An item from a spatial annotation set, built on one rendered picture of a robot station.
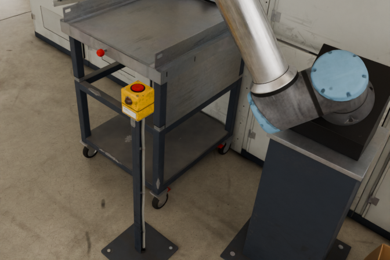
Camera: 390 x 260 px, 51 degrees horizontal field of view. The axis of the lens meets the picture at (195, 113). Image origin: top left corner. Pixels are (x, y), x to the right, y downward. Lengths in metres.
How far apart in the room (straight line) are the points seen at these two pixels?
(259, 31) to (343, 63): 0.25
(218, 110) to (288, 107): 1.24
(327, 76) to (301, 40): 0.77
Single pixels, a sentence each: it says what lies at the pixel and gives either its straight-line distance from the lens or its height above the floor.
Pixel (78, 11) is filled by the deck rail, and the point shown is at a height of 0.87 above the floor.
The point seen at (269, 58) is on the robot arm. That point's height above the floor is 1.11.
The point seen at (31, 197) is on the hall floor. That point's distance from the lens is 2.29.
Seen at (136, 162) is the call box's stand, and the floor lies 0.57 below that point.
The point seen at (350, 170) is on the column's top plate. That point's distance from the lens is 1.43.
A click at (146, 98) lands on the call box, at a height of 0.88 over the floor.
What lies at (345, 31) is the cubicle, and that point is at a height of 0.95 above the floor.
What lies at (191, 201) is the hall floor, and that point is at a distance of 2.20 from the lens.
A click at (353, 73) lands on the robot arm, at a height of 1.10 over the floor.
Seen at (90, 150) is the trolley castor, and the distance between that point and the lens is 2.39.
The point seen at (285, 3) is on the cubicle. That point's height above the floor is 0.98.
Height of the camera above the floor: 1.66
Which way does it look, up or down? 37 degrees down
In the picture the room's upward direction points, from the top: 5 degrees clockwise
